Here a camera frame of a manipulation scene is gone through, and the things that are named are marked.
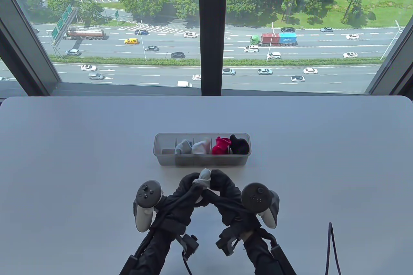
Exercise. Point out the dark window frame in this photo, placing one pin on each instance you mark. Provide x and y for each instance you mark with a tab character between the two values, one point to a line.
211	30

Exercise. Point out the white sock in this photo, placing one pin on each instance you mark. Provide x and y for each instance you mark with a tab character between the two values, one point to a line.
198	149
206	144

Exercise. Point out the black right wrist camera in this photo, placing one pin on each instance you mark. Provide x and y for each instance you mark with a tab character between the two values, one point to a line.
229	241

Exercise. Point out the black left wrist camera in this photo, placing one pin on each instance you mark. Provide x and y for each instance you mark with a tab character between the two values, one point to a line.
188	244

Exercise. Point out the person's left hand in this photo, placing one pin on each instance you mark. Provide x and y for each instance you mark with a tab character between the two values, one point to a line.
180	204

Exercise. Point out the person's right hand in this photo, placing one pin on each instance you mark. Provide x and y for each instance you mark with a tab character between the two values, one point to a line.
229	201

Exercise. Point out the black right forearm module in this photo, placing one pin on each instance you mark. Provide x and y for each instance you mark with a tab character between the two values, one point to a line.
284	260

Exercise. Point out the black sock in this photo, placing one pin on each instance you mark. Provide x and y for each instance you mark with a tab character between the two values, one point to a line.
237	141
242	149

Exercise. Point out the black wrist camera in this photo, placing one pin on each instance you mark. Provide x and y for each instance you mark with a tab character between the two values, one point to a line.
188	244
229	241

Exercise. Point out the grey sock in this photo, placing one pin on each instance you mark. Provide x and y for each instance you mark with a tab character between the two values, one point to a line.
205	178

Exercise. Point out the green road sign gantry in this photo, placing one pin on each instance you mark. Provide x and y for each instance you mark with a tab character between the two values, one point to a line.
61	22

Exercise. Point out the clear plastic divided organizer box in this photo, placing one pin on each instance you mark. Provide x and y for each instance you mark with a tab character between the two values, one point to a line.
167	160

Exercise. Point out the black left forearm module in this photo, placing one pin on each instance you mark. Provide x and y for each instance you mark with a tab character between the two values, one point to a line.
127	265

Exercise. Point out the grey hand controller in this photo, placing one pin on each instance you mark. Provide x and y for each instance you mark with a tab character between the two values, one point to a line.
148	194
256	197

